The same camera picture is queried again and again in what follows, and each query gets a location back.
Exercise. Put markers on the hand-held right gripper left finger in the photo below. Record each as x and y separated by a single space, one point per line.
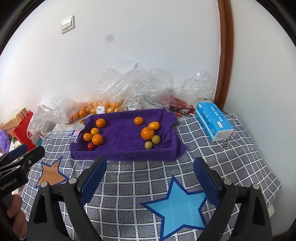
92 183

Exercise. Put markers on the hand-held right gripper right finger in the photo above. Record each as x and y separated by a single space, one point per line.
205 180

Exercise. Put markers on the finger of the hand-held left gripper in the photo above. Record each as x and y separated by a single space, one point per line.
32 156
17 151

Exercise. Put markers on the small red apple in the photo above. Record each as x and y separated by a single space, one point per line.
90 146

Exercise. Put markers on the large orange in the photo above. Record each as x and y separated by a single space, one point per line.
97 139

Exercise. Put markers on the purple towel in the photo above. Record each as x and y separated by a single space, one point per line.
122 139

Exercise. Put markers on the small yellow plum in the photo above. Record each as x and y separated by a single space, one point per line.
148 145
156 139

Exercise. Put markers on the orange with green stem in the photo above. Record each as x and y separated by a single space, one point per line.
147 133

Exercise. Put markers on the yellowish orange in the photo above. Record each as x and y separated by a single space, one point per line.
154 125

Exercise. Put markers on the person's left hand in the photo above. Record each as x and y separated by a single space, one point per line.
17 215

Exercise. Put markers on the white printed cloth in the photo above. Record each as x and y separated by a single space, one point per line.
15 143

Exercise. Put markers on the purple fuzzy cloth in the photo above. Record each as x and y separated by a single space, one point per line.
4 141

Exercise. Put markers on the teal white packet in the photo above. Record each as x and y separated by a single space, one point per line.
34 139

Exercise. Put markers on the red paper bag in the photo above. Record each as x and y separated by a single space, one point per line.
22 132

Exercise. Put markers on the wooden chair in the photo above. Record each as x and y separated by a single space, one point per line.
8 126

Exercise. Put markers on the white plastic bag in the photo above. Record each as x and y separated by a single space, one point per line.
41 118

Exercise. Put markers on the grey checked star blanket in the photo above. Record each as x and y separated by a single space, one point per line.
143 171

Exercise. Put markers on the clear plastic bag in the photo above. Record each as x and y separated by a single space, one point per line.
106 95
196 85
60 109

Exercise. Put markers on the blue tissue pack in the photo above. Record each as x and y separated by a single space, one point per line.
212 118

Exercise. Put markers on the heap of small bagged oranges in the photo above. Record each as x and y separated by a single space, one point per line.
79 113
111 106

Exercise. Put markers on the pile of red cherries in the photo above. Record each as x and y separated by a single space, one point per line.
179 103

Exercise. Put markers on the large crumpled clear bag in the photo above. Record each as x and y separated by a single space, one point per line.
138 81

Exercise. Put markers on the brown wooden door frame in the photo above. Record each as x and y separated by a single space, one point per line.
225 46

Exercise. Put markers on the white wall light switch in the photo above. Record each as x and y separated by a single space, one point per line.
67 24

